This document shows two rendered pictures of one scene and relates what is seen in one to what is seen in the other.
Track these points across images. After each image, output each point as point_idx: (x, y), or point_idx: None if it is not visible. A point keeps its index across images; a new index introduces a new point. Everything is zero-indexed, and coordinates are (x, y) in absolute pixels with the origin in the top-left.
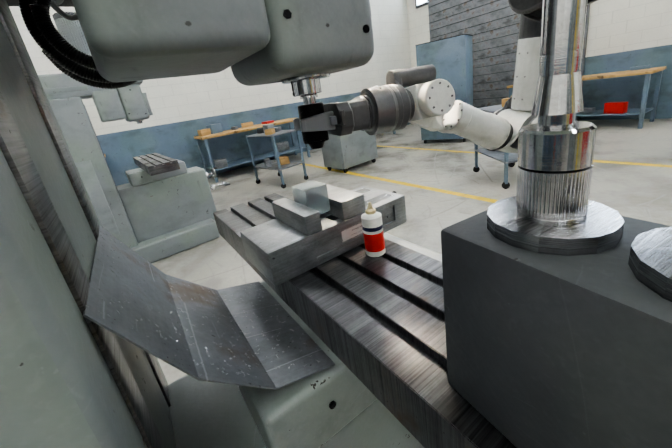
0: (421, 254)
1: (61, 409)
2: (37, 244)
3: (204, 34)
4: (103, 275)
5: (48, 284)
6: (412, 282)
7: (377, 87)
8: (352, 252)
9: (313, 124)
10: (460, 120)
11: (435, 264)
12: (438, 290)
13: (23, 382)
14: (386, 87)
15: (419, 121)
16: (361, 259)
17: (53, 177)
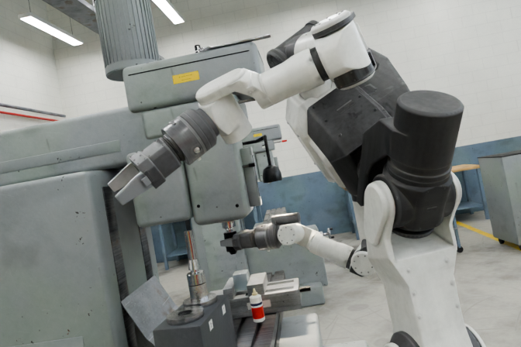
0: (272, 327)
1: (106, 320)
2: (113, 279)
3: (165, 219)
4: (136, 293)
5: (112, 290)
6: (246, 336)
7: (261, 225)
8: (251, 317)
9: (225, 243)
10: (310, 248)
11: (268, 332)
12: (248, 341)
13: (101, 310)
14: (264, 226)
15: (300, 243)
16: (249, 321)
17: (132, 257)
